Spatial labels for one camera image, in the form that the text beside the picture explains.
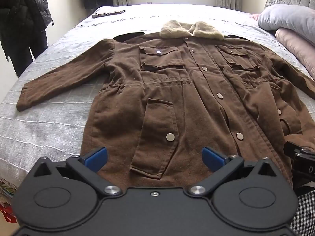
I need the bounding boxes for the light grey pillow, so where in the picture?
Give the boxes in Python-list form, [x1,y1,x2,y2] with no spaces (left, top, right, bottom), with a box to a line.
[258,4,315,34]

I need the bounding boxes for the colourful printed cloth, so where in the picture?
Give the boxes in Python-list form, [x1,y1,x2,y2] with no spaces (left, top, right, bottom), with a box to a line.
[0,177,22,224]

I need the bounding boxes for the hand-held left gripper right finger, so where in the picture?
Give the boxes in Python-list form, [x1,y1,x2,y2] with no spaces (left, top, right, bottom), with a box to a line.
[189,147,278,197]

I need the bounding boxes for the bed with grey quilt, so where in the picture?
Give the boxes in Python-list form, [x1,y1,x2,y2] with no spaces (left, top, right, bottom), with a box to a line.
[0,4,315,195]

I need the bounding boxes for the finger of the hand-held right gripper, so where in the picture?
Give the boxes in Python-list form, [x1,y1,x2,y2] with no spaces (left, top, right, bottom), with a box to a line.
[283,141,315,163]

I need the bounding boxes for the pink pillow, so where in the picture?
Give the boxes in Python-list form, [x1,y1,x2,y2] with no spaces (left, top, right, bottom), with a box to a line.
[275,28,315,81]

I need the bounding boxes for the black white checked cloth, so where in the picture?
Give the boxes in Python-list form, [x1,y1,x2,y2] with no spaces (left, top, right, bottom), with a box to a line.
[289,190,315,236]

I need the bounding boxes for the brown coat with fleece collar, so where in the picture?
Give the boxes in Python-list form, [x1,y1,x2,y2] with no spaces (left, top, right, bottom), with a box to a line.
[16,20,315,187]

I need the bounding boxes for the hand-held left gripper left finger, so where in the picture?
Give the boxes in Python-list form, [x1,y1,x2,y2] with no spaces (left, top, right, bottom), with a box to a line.
[33,147,122,197]

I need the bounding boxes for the small dark cloth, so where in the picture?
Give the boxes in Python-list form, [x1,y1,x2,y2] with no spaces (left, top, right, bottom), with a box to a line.
[92,10,126,19]

